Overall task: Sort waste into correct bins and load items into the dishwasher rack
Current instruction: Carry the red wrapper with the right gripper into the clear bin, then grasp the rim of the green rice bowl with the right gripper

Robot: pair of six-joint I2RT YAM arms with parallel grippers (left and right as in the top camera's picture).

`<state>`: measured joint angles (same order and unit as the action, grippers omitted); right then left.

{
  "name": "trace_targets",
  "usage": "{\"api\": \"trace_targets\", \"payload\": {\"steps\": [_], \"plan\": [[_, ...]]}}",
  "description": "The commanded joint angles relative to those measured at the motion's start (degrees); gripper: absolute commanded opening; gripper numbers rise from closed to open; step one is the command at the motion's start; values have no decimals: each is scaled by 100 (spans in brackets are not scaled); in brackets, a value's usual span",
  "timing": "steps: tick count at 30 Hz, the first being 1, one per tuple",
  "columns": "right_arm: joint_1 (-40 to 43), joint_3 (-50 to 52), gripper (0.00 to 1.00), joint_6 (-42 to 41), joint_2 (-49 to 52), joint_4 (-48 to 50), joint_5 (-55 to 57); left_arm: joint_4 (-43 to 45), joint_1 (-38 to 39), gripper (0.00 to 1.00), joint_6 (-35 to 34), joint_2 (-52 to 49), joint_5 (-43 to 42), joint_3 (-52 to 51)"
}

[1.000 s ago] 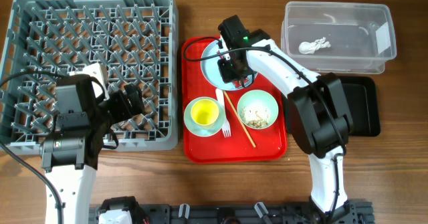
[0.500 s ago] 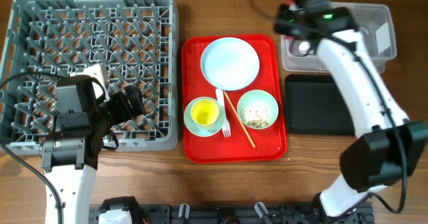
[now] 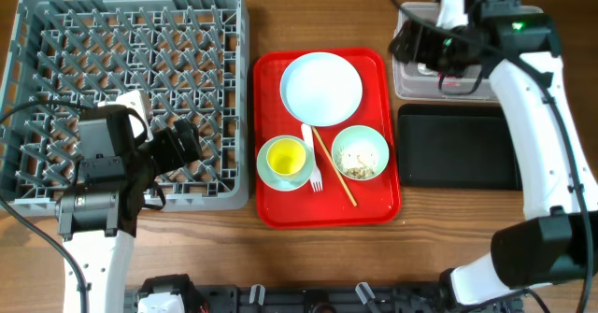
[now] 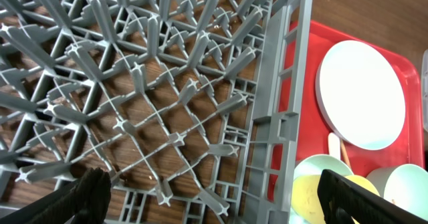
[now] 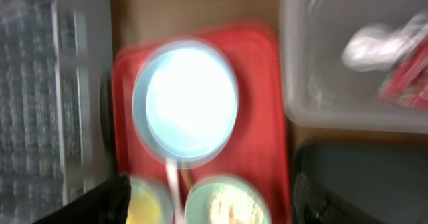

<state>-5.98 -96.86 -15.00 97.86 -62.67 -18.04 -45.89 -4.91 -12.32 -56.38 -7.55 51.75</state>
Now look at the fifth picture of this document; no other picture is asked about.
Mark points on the yellow cup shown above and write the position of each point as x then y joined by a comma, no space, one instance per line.
144,207

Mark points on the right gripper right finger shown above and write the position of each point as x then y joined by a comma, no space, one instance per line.
315,204

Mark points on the light blue plate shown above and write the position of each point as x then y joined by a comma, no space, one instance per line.
185,102

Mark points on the green bowl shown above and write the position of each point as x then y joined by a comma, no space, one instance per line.
196,206

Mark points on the black tray bin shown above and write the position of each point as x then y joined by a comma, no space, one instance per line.
387,182

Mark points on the white tissue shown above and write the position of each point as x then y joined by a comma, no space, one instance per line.
380,47

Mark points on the clear plastic bin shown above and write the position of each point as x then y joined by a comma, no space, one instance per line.
320,90

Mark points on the red snack wrapper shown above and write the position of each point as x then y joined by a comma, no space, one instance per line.
406,85

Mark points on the rice and peanut shells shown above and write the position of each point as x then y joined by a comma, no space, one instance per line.
230,205

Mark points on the white plastic fork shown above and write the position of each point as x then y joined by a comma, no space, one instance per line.
173,182

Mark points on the red serving tray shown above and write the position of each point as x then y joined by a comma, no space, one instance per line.
257,150

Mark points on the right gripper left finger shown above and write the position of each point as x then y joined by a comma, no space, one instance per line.
105,204

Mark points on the grey dishwasher rack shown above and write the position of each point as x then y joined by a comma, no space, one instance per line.
56,58

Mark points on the wooden chopstick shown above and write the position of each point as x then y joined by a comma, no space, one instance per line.
187,178

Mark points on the light blue saucer bowl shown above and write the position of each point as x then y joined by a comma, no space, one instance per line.
162,195

